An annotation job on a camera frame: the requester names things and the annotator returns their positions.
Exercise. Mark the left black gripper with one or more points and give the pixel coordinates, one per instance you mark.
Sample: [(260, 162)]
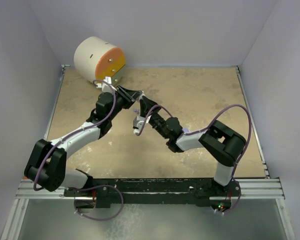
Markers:
[(129, 96)]

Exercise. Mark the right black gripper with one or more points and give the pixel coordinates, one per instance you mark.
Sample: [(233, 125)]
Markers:
[(145, 104)]

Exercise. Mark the white earbud charging case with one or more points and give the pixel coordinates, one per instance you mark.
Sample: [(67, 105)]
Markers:
[(141, 96)]

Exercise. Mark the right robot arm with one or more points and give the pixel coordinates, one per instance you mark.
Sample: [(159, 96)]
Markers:
[(222, 142)]

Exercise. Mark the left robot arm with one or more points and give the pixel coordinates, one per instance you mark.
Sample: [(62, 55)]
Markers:
[(47, 164)]

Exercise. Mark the purple earbud charging case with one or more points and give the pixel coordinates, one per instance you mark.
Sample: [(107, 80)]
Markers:
[(185, 130)]

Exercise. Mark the round mini drawer cabinet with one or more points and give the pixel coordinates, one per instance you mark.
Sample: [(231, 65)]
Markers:
[(97, 59)]

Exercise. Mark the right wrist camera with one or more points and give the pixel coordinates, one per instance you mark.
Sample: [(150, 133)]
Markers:
[(138, 125)]

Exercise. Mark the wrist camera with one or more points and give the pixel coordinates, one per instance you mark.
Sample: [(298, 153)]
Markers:
[(138, 125), (107, 86)]

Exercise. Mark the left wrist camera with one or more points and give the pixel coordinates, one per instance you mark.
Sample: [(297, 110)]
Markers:
[(107, 86)]

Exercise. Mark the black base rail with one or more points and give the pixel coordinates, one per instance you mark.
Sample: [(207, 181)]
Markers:
[(198, 191)]

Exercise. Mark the aluminium frame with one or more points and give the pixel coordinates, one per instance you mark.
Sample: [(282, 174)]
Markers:
[(260, 214)]

